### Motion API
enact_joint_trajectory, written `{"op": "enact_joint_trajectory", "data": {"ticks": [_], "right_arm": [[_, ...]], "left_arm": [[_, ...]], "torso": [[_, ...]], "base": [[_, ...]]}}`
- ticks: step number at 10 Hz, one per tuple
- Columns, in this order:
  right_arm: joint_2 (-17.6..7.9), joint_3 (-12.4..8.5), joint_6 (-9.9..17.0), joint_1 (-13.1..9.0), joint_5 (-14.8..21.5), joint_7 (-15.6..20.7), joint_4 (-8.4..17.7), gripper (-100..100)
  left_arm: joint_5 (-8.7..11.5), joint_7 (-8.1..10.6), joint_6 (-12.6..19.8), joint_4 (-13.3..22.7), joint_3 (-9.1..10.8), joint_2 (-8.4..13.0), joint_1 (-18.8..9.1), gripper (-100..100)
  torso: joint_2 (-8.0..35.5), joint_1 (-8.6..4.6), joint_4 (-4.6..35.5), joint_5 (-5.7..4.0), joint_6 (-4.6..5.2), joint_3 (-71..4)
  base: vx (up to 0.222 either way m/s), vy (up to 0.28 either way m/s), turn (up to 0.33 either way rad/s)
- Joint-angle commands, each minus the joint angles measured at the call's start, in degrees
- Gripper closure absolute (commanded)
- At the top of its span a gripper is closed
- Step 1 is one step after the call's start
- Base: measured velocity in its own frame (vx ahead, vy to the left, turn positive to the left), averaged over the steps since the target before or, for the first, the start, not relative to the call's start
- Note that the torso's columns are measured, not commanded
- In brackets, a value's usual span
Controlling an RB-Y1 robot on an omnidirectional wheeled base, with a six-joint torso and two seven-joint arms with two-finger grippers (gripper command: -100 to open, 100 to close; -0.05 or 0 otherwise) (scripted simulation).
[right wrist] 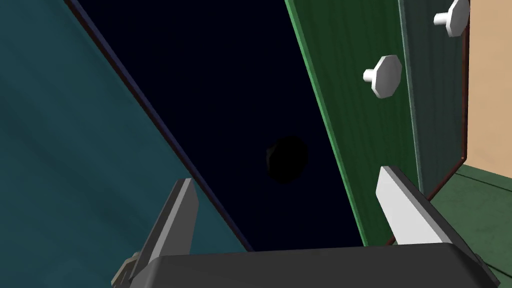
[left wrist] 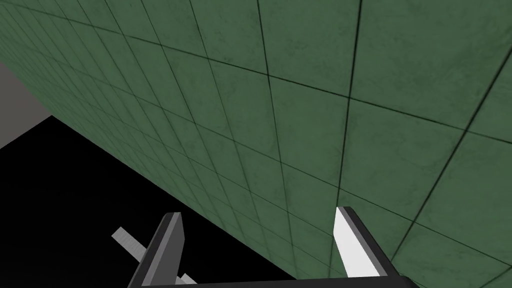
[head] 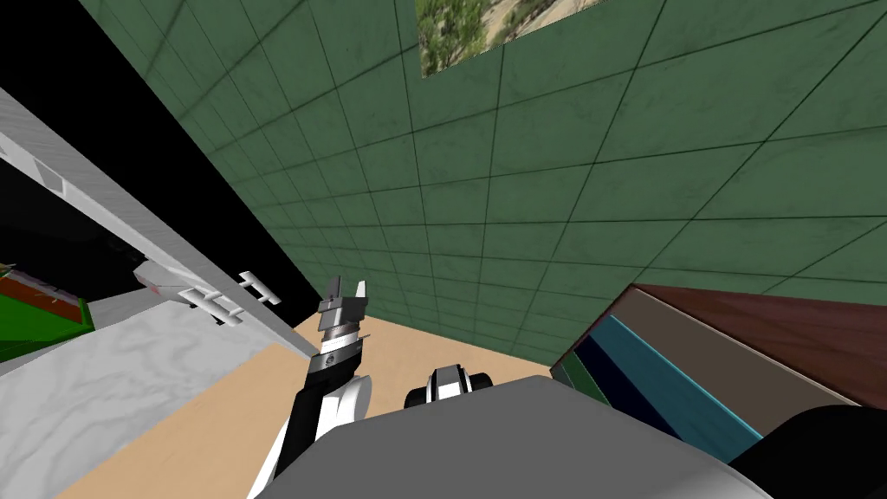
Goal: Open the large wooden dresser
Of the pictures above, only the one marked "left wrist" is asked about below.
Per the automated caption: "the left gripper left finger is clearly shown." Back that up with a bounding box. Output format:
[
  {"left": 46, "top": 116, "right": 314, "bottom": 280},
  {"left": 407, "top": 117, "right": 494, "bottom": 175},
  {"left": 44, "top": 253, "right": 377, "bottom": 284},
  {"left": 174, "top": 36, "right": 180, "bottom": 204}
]
[{"left": 127, "top": 211, "right": 186, "bottom": 288}]

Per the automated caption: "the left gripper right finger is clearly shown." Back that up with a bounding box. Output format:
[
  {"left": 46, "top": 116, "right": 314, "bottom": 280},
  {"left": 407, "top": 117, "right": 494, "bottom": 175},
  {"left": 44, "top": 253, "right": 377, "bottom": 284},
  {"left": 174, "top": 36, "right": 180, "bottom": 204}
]
[{"left": 332, "top": 206, "right": 401, "bottom": 279}]

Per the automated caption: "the grey flat metal bar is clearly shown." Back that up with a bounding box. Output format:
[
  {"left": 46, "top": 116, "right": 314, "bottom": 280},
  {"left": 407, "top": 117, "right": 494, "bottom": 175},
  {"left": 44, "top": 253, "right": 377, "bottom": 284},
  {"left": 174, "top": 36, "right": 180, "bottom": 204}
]
[{"left": 110, "top": 226, "right": 198, "bottom": 286}]

